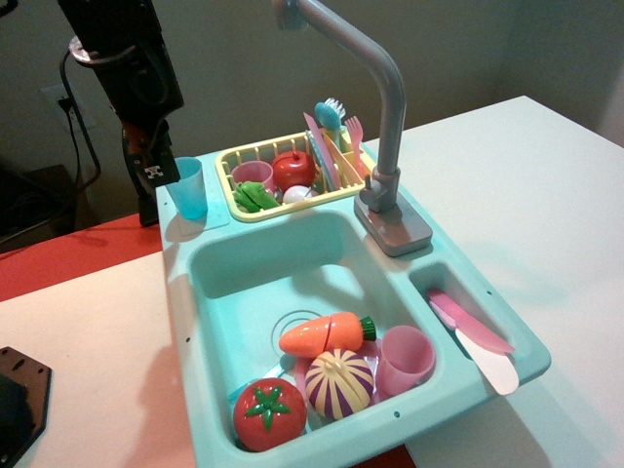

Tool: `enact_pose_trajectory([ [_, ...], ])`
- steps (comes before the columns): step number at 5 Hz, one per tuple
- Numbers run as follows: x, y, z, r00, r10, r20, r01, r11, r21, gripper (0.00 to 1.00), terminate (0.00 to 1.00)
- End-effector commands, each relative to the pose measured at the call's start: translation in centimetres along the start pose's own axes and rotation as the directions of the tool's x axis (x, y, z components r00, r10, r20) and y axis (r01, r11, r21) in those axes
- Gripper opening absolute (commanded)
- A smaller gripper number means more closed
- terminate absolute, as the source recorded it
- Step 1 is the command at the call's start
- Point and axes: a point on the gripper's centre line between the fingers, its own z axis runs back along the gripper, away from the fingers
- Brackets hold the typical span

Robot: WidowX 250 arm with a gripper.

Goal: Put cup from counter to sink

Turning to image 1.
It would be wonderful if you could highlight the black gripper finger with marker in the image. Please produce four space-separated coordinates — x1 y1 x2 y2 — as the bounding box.
137 145 180 227

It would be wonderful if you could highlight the pink toy fork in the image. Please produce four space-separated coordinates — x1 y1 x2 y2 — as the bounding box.
345 116 366 178

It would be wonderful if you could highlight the grey toy faucet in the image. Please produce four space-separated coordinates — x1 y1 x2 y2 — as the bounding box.
273 1 433 257

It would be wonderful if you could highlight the blue dish brush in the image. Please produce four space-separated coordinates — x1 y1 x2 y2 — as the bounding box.
314 97 346 144

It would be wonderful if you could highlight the green toy vegetable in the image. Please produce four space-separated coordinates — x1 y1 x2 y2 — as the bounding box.
233 181 280 213

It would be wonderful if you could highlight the white wall outlet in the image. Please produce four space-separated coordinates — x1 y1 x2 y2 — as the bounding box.
40 84 98 133

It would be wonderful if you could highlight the yellow dish rack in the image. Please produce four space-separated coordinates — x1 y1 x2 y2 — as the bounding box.
214 128 364 222

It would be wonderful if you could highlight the white toy egg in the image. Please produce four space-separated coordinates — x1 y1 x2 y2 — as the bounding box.
282 185 318 205

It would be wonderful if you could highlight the pink cup in sink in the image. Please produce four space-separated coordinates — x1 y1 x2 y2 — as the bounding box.
375 325 436 397

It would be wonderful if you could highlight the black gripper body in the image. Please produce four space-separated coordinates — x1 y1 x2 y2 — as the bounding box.
118 113 171 191

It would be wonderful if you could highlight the black power cable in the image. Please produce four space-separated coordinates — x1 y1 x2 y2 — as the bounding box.
0 48 102 245

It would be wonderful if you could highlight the blue plastic cup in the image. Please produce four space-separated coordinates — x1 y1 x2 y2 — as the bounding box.
166 157 208 219

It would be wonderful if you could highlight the white toy spatula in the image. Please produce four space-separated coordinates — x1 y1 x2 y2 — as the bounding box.
455 330 520 396

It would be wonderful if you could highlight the red toy apple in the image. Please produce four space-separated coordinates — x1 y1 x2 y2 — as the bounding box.
272 150 316 192

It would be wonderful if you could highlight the red toy tomato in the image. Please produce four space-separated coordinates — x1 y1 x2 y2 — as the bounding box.
233 377 307 452

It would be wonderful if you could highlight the teal plate in rack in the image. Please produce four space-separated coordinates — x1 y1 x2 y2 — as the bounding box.
305 130 335 192

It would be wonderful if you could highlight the teal toy sink unit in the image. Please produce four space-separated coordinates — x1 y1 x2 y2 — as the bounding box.
157 154 551 467

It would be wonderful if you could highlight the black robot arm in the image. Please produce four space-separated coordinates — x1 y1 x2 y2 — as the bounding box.
58 1 184 227

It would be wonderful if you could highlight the orange toy carrot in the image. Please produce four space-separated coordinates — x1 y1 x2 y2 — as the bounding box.
278 311 376 358

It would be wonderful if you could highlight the pink toy knife in rack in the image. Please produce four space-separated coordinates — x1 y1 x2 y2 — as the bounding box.
303 112 341 191

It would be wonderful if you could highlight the pink cup in rack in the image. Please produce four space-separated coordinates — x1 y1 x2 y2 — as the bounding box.
231 160 275 193

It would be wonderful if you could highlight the purple striped toy onion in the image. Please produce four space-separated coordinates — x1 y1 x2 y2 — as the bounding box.
305 349 374 420

